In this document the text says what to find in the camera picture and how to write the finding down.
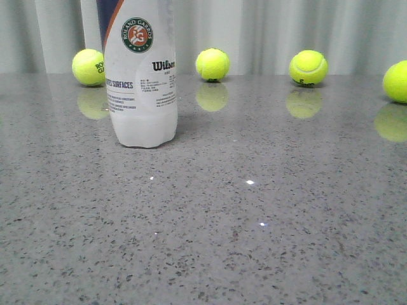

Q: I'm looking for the yellow tennis ball far right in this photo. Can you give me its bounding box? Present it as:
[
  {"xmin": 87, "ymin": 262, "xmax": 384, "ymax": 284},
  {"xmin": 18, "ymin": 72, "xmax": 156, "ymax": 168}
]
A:
[{"xmin": 382, "ymin": 60, "xmax": 407, "ymax": 104}]

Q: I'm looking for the grey pleated curtain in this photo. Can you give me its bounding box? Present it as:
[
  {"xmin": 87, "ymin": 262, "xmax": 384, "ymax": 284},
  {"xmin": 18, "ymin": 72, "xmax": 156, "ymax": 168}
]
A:
[{"xmin": 1, "ymin": 1, "xmax": 406, "ymax": 75}]

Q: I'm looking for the yellow tennis ball right centre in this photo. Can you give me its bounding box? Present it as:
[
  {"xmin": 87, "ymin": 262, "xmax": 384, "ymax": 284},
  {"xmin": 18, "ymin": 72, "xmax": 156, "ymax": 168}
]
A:
[{"xmin": 289, "ymin": 50, "xmax": 329, "ymax": 86}]

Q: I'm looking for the yellow tennis ball far left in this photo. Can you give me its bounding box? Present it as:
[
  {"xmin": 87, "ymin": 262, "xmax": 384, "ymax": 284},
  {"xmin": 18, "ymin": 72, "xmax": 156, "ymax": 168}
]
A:
[{"xmin": 72, "ymin": 49, "xmax": 105, "ymax": 86}]

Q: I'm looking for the yellow tennis ball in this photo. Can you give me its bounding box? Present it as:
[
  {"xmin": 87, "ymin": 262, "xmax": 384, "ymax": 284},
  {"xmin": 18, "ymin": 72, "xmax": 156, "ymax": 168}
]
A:
[
  {"xmin": 72, "ymin": 49, "xmax": 105, "ymax": 86},
  {"xmin": 195, "ymin": 48, "xmax": 230, "ymax": 81},
  {"xmin": 382, "ymin": 60, "xmax": 407, "ymax": 104},
  {"xmin": 289, "ymin": 50, "xmax": 329, "ymax": 86}
]

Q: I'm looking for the white blue tennis ball can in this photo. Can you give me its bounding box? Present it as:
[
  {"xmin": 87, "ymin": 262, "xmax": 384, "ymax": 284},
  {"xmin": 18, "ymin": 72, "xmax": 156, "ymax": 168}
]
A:
[{"xmin": 97, "ymin": 1, "xmax": 177, "ymax": 148}]

